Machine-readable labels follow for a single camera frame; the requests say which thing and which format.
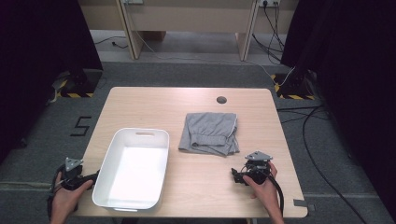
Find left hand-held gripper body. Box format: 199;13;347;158
57;157;85;191

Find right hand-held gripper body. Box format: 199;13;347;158
241;150;274;185

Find white plastic bin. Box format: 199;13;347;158
92;127;171;213

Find grey pants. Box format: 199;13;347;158
177;111;241;157

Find person's right hand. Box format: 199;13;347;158
242;161;283;217

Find person's left hand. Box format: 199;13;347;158
49;179;94;219

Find black stand base hazard tape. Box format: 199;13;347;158
54;68;104;99
270;69;317;101

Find dark curtain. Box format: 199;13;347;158
0;0;104;164
279;0;396;218

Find beige wooden desk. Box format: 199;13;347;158
78;0;300;62

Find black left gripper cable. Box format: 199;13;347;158
46;163;67;218

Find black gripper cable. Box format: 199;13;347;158
265;172;286;217
46;163;67;218

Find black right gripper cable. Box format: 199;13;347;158
265;172;286;217

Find grey table bracket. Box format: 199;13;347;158
292;199;316;213

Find long black floor cable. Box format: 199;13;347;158
301;105;369;224

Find black floor cables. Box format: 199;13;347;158
276;105;332;124

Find short black floor cable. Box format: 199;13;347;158
93;35;129;50

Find black plugged cables bundle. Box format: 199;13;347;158
251;3;286;63

